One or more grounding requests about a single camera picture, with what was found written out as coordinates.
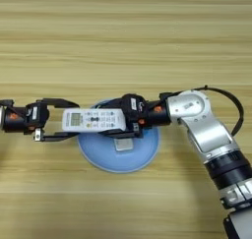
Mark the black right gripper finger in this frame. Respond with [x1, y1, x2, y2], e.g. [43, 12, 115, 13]
[103, 128, 136, 140]
[97, 97, 124, 110]

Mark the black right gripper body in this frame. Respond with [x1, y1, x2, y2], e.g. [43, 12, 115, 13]
[132, 99, 172, 140]

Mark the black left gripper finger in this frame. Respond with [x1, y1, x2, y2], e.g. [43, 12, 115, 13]
[35, 97, 81, 110]
[40, 131, 80, 143]

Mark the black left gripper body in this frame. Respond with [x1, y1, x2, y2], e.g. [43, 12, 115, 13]
[2, 105, 45, 143]

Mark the silver square metal box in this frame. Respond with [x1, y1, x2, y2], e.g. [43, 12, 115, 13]
[113, 137, 135, 151]

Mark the white remote control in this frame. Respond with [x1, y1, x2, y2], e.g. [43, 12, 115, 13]
[61, 107, 128, 134]

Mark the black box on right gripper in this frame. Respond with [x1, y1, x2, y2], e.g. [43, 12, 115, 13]
[120, 92, 149, 123]

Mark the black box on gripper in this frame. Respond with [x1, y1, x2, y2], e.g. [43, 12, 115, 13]
[25, 101, 50, 126]
[120, 92, 149, 123]

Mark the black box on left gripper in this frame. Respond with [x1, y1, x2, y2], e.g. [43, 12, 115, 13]
[25, 101, 50, 126]

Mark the light blue round plate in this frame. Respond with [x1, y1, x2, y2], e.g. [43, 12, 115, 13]
[76, 97, 161, 174]

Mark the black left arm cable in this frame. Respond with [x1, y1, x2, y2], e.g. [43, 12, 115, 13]
[0, 98, 15, 108]

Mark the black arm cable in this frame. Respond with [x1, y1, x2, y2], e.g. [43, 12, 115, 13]
[0, 98, 15, 108]
[158, 84, 246, 138]

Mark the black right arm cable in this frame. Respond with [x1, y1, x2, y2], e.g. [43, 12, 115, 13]
[158, 84, 246, 138]

